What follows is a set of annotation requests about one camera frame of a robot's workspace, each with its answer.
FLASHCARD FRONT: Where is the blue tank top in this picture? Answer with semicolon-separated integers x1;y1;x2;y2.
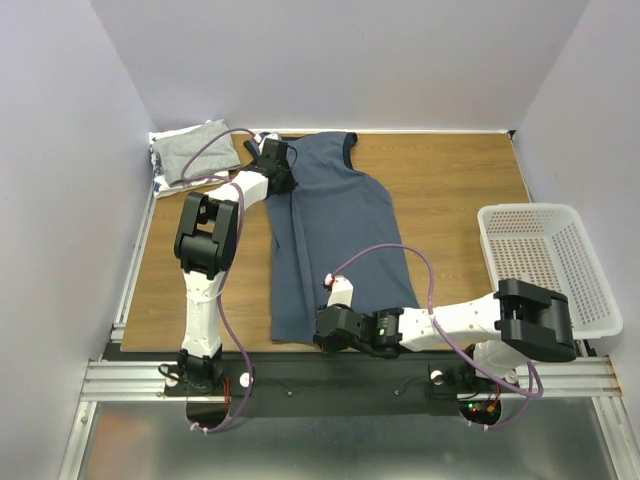
265;132;418;343

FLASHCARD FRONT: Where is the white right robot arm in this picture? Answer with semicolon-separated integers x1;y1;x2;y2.
313;275;577;399

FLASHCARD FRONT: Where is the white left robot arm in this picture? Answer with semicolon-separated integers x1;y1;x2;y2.
172;134;296;394

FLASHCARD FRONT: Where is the grey folded tank top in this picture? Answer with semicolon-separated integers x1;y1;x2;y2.
150;120;240;186

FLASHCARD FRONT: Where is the white plastic basket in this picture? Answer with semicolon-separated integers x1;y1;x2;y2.
477;203;623;340

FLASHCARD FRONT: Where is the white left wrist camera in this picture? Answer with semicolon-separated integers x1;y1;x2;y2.
252;132;281;152

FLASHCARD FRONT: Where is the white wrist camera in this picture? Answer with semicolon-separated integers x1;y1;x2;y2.
252;132;281;152
324;274;354;308

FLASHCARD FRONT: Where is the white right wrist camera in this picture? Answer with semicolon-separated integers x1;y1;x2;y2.
324;274;354;308

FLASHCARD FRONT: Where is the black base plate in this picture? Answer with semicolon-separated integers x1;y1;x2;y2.
161;351;505;426

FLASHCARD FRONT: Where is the aluminium frame rail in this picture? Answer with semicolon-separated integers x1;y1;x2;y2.
81;352;622;402

